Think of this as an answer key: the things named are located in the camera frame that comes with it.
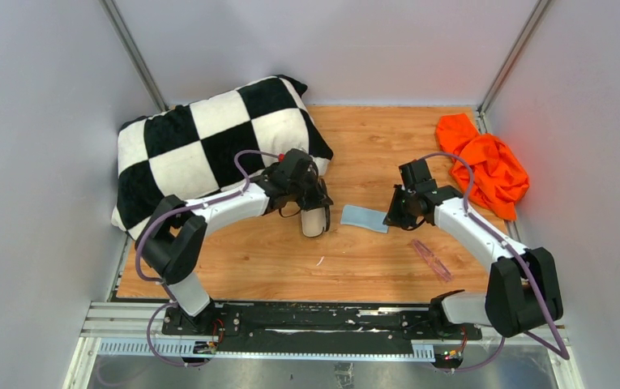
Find black glasses case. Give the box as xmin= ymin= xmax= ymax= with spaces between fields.
xmin=301 ymin=207 xmax=331 ymax=238

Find pink transparent sunglasses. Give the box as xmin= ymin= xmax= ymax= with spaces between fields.
xmin=411 ymin=239 xmax=454 ymax=282

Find light blue cleaning cloth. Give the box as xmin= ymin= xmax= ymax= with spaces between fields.
xmin=340 ymin=204 xmax=389 ymax=233

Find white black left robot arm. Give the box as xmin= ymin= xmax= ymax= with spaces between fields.
xmin=135 ymin=148 xmax=333 ymax=335

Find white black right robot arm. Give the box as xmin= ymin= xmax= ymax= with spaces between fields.
xmin=384 ymin=159 xmax=563 ymax=339

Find orange crumpled cloth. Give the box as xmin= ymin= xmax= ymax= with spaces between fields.
xmin=435 ymin=113 xmax=530 ymax=220

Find black white checkered pillow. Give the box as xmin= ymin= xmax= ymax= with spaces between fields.
xmin=110 ymin=75 xmax=334 ymax=239

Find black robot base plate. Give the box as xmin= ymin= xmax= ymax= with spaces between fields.
xmin=158 ymin=300 xmax=481 ymax=357

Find aluminium frame rail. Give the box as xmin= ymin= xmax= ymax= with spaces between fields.
xmin=99 ymin=0 xmax=168 ymax=111

